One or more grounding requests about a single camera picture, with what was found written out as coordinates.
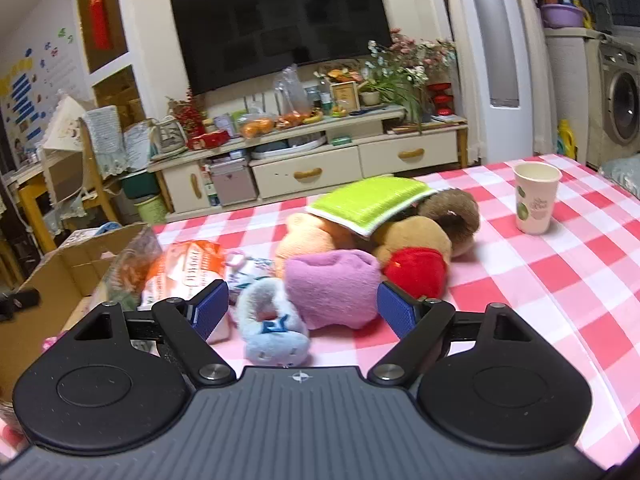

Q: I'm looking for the brown plush bear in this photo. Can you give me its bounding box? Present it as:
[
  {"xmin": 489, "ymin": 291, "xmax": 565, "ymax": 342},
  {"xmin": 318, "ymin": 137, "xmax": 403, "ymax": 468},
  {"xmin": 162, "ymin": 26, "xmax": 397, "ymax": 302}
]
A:
[{"xmin": 371, "ymin": 188, "xmax": 480, "ymax": 266}]

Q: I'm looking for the purple plush sock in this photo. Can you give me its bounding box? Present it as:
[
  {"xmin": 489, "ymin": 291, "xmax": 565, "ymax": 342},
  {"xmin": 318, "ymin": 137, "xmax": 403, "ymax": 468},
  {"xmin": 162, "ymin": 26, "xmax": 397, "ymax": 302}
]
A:
[{"xmin": 284, "ymin": 249, "xmax": 382, "ymax": 330}]

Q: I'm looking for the wooden dining table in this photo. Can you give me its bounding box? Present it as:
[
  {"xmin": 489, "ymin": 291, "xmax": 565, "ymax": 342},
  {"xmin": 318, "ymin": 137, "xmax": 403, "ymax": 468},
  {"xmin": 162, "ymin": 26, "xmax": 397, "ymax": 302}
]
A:
[{"xmin": 3, "ymin": 151, "xmax": 84, "ymax": 254}]

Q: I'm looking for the framed picture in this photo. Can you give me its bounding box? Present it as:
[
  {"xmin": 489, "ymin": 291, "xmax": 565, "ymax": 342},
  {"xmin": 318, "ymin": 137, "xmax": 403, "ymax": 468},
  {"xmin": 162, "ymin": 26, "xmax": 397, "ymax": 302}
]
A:
[{"xmin": 331, "ymin": 81, "xmax": 360, "ymax": 113}]

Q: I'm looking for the orange tissue pack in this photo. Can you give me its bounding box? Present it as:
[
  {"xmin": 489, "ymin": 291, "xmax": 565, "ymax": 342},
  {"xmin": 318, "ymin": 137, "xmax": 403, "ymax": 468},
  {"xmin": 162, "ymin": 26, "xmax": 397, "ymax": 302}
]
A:
[{"xmin": 138, "ymin": 240, "xmax": 226, "ymax": 311}]

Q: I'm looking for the bag of oranges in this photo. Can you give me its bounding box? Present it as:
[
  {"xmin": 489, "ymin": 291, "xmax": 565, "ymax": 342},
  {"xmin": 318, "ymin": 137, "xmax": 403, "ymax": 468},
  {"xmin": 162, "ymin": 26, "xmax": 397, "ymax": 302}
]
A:
[{"xmin": 238, "ymin": 113, "xmax": 276, "ymax": 139}]

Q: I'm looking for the green trash bin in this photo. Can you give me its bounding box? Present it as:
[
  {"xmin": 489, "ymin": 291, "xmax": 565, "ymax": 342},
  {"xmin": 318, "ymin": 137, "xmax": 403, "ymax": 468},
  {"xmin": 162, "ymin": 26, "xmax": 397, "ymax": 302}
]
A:
[{"xmin": 134, "ymin": 194, "xmax": 168, "ymax": 226}]

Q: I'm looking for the cardboard box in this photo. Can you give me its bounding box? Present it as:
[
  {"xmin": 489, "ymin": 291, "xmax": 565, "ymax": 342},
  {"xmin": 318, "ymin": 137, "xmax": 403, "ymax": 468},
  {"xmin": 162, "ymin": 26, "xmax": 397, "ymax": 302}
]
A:
[{"xmin": 0, "ymin": 223, "xmax": 163, "ymax": 403}]

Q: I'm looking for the cream tv stand cabinet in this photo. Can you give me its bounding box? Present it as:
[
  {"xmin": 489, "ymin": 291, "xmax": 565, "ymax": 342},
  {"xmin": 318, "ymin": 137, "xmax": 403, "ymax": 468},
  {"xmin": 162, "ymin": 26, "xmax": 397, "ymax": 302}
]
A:
[{"xmin": 149, "ymin": 105, "xmax": 468, "ymax": 220}]

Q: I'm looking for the pink storage box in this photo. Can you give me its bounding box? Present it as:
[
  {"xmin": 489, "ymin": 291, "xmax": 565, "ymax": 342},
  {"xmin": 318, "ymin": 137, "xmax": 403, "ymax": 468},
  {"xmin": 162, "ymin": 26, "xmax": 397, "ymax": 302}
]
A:
[{"xmin": 209, "ymin": 158, "xmax": 257, "ymax": 206}]

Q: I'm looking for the red vase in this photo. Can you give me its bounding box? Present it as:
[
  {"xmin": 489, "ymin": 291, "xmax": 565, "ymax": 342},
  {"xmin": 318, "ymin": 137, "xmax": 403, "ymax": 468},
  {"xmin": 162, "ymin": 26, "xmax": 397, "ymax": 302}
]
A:
[{"xmin": 427, "ymin": 82, "xmax": 454, "ymax": 116}]

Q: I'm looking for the washing machine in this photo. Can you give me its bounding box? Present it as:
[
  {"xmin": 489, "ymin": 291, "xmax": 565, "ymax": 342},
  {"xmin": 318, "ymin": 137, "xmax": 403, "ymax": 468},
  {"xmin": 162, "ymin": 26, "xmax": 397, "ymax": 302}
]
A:
[{"xmin": 586, "ymin": 40, "xmax": 639, "ymax": 168}]

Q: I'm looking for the black flat screen television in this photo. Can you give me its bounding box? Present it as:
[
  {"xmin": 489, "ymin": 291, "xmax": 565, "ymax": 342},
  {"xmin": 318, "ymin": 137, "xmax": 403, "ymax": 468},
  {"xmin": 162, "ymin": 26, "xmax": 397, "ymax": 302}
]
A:
[{"xmin": 170, "ymin": 0, "xmax": 390, "ymax": 94}]

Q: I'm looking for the pink checkered tablecloth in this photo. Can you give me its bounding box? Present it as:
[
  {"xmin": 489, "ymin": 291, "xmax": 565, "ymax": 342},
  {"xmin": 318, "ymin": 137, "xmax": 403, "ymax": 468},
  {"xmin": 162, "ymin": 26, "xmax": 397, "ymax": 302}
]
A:
[{"xmin": 0, "ymin": 153, "xmax": 640, "ymax": 470}]

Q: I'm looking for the wooden chair with cover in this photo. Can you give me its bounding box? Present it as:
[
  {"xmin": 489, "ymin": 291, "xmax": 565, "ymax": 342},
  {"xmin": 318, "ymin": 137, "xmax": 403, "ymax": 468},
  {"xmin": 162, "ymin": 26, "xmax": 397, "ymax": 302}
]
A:
[{"xmin": 41, "ymin": 105, "xmax": 126, "ymax": 226}]

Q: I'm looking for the purple plastic basin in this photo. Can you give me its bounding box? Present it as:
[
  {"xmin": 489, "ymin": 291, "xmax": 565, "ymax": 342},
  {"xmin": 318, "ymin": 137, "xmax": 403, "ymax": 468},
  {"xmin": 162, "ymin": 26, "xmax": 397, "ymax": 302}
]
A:
[{"xmin": 540, "ymin": 3, "xmax": 585, "ymax": 29}]

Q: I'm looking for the artificial flower bouquet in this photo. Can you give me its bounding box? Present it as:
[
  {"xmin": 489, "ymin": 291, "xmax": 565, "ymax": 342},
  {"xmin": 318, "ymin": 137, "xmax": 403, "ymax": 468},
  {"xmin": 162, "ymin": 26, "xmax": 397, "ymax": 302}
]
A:
[{"xmin": 359, "ymin": 28, "xmax": 457, "ymax": 130}]

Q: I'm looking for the red gift box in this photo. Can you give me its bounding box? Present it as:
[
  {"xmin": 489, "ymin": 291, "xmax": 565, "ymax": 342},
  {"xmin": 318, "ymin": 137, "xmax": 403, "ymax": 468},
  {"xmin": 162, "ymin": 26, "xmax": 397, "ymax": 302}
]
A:
[{"xmin": 188, "ymin": 130, "xmax": 231, "ymax": 151}]

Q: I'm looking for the green white towel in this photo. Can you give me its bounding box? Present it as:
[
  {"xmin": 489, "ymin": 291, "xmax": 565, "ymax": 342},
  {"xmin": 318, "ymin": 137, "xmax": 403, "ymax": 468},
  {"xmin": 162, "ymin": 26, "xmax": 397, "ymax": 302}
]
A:
[{"xmin": 306, "ymin": 176, "xmax": 436, "ymax": 237}]

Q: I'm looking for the red plush item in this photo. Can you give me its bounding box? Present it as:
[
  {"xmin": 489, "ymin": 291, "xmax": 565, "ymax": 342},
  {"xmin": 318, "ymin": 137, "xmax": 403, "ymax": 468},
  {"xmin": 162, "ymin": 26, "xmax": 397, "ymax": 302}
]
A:
[{"xmin": 383, "ymin": 247, "xmax": 448, "ymax": 299}]

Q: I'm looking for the light blue plush toy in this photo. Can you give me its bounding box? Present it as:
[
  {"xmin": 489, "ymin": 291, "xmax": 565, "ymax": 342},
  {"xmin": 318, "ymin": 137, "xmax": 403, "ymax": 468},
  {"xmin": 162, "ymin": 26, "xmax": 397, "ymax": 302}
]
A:
[{"xmin": 235, "ymin": 278, "xmax": 310, "ymax": 367}]

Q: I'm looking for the white tower air conditioner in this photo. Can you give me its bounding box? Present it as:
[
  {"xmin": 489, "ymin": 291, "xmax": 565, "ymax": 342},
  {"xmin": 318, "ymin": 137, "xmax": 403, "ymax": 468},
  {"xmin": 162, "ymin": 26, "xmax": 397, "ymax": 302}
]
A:
[{"xmin": 448, "ymin": 0, "xmax": 556, "ymax": 164}]

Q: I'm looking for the peach plush toy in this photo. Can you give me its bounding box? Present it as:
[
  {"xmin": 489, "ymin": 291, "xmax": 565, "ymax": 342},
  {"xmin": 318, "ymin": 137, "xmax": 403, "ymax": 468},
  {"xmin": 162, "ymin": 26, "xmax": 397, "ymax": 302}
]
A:
[{"xmin": 273, "ymin": 212, "xmax": 355, "ymax": 278}]

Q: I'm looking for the paper cup with green print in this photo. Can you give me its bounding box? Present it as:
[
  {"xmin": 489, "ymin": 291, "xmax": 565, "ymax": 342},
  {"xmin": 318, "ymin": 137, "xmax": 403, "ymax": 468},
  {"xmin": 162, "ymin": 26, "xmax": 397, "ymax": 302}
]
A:
[{"xmin": 513, "ymin": 162, "xmax": 562, "ymax": 235}]

